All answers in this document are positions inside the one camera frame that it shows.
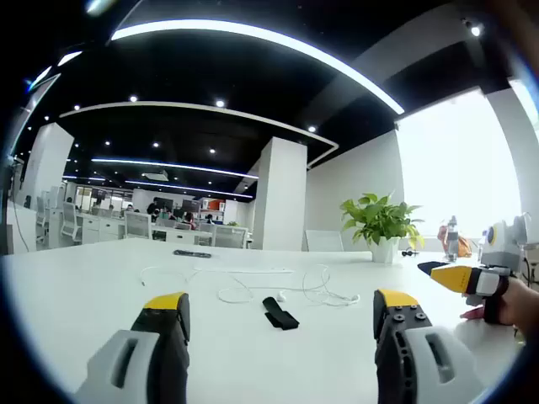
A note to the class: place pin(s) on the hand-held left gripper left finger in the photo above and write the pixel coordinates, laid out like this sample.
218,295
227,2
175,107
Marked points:
126,357

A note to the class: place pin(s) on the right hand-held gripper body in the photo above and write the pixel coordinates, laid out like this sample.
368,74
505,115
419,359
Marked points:
505,244

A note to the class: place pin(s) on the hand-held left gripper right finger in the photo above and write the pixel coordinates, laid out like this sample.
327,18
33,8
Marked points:
421,357

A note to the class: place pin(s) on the white desktop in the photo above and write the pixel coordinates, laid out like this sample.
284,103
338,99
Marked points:
84,273

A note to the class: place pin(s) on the person's right hand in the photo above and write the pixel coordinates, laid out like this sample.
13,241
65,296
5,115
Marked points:
522,307

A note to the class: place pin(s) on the orange bag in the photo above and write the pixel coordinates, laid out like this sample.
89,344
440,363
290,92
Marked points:
463,248

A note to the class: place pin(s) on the grey water bottle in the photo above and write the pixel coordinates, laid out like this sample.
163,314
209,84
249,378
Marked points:
452,237

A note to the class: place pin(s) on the green potted plant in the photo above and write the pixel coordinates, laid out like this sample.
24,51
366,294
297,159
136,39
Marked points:
379,219

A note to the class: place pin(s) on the black flat device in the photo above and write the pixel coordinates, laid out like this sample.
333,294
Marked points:
191,253

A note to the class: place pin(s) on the white square pillar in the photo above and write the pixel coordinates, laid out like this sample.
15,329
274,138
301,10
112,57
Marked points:
280,193

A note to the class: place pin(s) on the long ceiling light strip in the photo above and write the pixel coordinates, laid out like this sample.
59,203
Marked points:
252,33

